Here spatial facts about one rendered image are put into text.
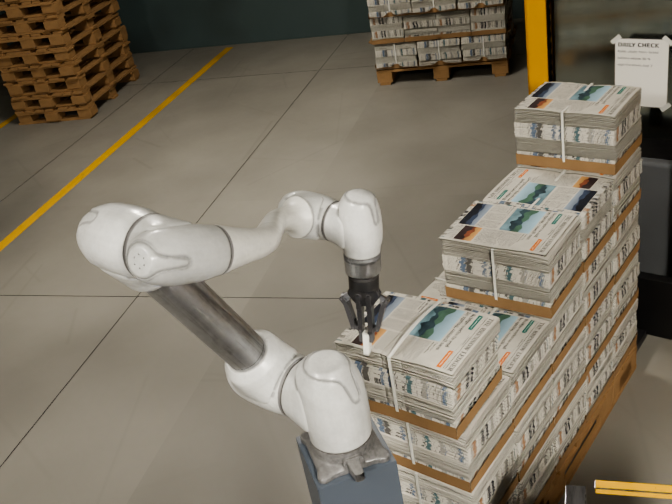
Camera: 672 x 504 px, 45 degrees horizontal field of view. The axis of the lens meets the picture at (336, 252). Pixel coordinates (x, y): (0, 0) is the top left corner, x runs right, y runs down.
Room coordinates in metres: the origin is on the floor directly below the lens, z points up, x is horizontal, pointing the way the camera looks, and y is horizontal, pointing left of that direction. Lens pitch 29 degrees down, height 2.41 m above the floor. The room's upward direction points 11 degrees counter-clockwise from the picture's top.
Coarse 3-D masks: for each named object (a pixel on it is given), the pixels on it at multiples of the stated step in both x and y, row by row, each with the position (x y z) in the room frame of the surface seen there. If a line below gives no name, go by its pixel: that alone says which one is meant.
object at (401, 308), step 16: (400, 304) 2.01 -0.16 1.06; (416, 304) 1.99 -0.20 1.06; (384, 320) 1.94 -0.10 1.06; (400, 320) 1.93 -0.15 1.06; (352, 336) 1.89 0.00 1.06; (384, 336) 1.87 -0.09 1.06; (352, 352) 1.86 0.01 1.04; (368, 368) 1.82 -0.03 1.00; (368, 384) 1.82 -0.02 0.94; (384, 384) 1.79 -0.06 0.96; (384, 400) 1.80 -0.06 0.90
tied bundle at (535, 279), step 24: (576, 240) 2.31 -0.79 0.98; (456, 264) 2.31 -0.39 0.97; (480, 264) 2.26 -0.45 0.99; (504, 264) 2.20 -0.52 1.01; (528, 264) 2.15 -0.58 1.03; (552, 264) 2.14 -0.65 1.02; (576, 264) 2.29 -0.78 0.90; (456, 288) 2.32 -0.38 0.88; (480, 288) 2.26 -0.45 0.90; (504, 288) 2.21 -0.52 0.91; (528, 288) 2.16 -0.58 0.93; (552, 288) 2.13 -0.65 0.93
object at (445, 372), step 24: (456, 312) 1.92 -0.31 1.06; (480, 312) 1.90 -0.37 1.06; (432, 336) 1.83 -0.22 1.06; (456, 336) 1.80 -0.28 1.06; (480, 336) 1.79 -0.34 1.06; (408, 360) 1.74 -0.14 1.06; (432, 360) 1.72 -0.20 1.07; (456, 360) 1.70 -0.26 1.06; (480, 360) 1.79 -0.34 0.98; (408, 384) 1.74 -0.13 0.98; (432, 384) 1.69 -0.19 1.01; (456, 384) 1.67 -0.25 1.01; (480, 384) 1.78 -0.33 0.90; (408, 408) 1.75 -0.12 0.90; (432, 408) 1.69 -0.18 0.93; (456, 408) 1.67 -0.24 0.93
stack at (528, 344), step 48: (576, 288) 2.29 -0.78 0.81; (528, 336) 2.05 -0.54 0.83; (528, 384) 1.98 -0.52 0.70; (576, 384) 2.26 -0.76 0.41; (384, 432) 1.86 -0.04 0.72; (432, 432) 1.74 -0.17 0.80; (480, 432) 1.73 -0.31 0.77; (528, 432) 1.95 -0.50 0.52; (576, 432) 2.26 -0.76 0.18; (432, 480) 1.76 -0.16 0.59; (480, 480) 1.72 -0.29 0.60; (528, 480) 1.94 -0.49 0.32
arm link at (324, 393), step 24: (312, 360) 1.53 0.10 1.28; (336, 360) 1.52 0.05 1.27; (288, 384) 1.54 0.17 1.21; (312, 384) 1.48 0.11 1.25; (336, 384) 1.47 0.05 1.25; (360, 384) 1.50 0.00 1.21; (288, 408) 1.52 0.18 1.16; (312, 408) 1.46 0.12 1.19; (336, 408) 1.45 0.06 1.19; (360, 408) 1.47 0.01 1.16; (312, 432) 1.47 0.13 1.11; (336, 432) 1.44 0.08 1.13; (360, 432) 1.46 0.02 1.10
